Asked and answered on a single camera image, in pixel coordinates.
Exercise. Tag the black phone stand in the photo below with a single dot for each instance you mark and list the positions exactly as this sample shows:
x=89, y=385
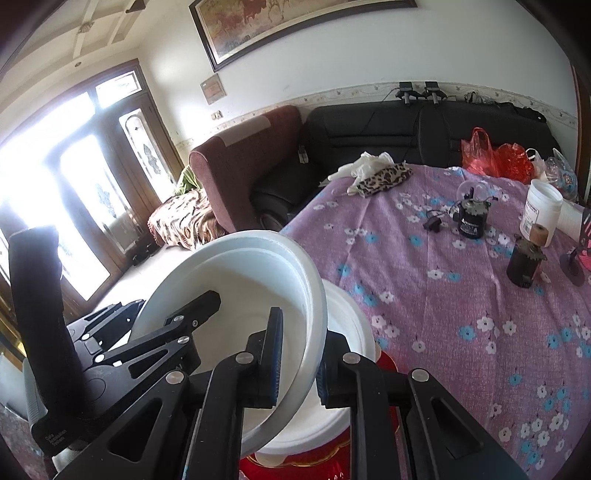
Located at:
x=570, y=262

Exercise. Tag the floral pink tablecloth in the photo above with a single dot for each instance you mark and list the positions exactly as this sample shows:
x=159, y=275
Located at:
x=517, y=359

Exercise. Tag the wooden glass door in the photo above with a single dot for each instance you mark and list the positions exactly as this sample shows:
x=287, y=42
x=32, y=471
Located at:
x=94, y=164

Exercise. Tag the white cloth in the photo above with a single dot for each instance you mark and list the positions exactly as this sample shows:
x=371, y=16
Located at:
x=363, y=168

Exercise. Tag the white plastic tub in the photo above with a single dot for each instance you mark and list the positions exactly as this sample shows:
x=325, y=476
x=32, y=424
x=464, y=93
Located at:
x=542, y=206

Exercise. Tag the leopard print cloth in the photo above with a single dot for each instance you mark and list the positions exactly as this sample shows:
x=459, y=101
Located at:
x=384, y=180

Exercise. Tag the patterned blanket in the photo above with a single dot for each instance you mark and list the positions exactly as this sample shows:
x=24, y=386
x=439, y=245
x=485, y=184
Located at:
x=186, y=221

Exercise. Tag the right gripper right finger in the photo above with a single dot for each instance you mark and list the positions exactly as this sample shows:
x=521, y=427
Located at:
x=410, y=426

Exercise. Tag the red plastic bag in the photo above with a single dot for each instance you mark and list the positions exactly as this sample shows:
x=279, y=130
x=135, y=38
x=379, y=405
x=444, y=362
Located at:
x=508, y=161

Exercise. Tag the black cylindrical motor device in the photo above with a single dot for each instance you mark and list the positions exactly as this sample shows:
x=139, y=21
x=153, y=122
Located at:
x=471, y=218

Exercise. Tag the black leather sofa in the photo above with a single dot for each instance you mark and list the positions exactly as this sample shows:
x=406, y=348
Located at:
x=421, y=133

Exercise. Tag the white foam bowl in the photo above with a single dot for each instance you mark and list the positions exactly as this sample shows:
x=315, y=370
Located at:
x=324, y=416
x=252, y=271

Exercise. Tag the black power adapter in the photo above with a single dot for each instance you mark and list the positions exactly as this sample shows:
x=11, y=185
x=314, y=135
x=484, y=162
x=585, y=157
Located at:
x=433, y=224

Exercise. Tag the black jar with cork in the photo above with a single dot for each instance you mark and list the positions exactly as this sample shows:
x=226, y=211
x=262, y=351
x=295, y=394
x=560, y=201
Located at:
x=527, y=256

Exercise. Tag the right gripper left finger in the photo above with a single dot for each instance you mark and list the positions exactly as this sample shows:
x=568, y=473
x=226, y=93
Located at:
x=189, y=426

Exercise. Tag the maroon armchair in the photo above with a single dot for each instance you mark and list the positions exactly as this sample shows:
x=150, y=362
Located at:
x=229, y=163

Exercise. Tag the pink knitted bottle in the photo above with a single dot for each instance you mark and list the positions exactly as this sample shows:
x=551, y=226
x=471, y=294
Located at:
x=586, y=258

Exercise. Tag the framed horse painting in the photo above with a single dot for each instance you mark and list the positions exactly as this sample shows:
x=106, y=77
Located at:
x=231, y=29

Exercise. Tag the clear glass globe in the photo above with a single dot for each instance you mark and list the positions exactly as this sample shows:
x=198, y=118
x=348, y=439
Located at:
x=476, y=190

